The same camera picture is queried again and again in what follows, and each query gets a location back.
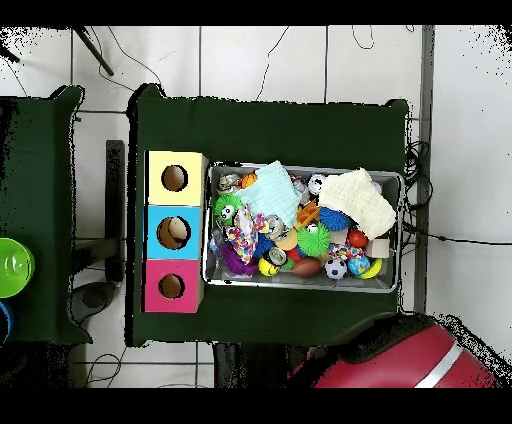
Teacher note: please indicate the colourful dotted cloth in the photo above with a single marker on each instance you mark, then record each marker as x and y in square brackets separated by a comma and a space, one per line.
[244, 234]

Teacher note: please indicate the purple spiky ball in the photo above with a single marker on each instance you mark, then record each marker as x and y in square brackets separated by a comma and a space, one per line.
[234, 262]

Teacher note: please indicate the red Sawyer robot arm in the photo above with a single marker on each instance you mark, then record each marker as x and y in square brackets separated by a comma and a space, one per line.
[400, 360]

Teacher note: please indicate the wooden box with three holes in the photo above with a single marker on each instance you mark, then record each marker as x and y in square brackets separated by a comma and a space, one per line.
[192, 168]

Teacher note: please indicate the clear mesh bin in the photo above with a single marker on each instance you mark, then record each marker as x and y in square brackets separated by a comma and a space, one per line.
[352, 283]

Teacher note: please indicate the mint knitted cloth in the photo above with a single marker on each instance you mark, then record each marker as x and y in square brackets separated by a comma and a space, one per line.
[272, 196]

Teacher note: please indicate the silver drink can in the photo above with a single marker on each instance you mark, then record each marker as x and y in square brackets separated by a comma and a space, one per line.
[276, 227]

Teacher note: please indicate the green spiky googly-eyed ball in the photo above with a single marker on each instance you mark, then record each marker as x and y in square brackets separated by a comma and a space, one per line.
[316, 242]
[224, 208]

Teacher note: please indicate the small brown football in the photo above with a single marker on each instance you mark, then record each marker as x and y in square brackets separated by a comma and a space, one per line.
[306, 267]

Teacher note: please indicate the blue spiky ball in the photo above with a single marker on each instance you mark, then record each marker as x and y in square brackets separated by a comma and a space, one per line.
[332, 219]

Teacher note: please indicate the small soccer ball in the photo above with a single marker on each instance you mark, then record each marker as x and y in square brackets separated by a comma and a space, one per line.
[335, 268]

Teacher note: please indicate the cream knitted cloth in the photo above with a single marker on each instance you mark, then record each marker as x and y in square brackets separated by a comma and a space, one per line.
[360, 200]

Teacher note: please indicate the black upright stand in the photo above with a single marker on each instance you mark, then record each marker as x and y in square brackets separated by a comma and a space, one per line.
[114, 180]

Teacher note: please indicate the grey round stand base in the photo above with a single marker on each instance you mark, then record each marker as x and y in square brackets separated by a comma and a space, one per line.
[94, 298]

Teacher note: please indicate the dark green side tablecloth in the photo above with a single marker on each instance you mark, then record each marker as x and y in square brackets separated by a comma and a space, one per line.
[40, 160]

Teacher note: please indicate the black tripod leg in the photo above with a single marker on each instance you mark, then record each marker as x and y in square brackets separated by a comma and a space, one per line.
[94, 50]
[8, 56]

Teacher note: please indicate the green bowl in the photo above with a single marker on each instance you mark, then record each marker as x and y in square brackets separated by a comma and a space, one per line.
[14, 268]

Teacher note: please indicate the blue bowl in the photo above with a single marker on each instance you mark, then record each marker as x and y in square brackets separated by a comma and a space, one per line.
[4, 322]

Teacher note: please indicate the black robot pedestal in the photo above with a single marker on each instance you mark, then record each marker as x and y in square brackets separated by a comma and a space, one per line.
[252, 366]

